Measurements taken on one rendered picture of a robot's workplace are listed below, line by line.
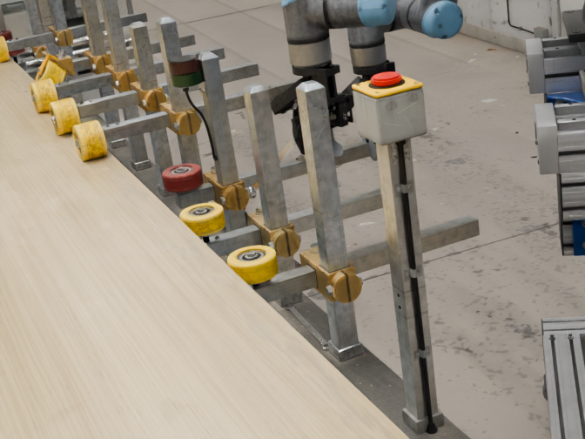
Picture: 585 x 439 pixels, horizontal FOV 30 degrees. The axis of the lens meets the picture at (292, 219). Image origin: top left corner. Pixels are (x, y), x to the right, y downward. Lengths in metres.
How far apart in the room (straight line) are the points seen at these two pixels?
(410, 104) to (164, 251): 0.60
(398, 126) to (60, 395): 0.56
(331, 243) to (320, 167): 0.13
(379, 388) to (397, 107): 0.52
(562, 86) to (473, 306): 1.23
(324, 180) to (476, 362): 1.56
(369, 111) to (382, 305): 2.17
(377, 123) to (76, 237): 0.76
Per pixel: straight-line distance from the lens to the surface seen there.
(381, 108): 1.40
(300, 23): 1.90
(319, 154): 1.69
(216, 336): 1.54
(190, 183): 2.19
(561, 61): 2.42
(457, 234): 1.91
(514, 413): 2.96
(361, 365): 1.81
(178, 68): 2.11
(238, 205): 2.19
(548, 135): 1.94
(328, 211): 1.72
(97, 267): 1.84
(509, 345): 3.26
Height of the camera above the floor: 1.60
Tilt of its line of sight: 22 degrees down
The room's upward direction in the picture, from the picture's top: 8 degrees counter-clockwise
